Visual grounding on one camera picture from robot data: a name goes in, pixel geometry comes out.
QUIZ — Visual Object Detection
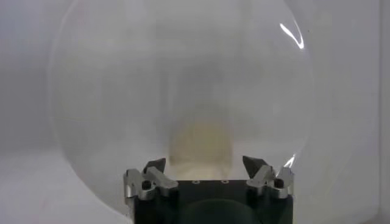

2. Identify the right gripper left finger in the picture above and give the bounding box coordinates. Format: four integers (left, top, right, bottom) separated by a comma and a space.
123, 157, 180, 205

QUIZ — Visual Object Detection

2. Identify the round white plate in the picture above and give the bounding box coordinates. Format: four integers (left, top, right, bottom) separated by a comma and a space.
48, 0, 314, 215

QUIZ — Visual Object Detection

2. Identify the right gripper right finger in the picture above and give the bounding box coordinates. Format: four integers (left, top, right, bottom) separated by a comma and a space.
242, 155, 296, 199

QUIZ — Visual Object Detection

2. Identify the white steamed baozi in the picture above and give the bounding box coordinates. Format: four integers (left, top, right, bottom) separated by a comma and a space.
168, 120, 235, 180

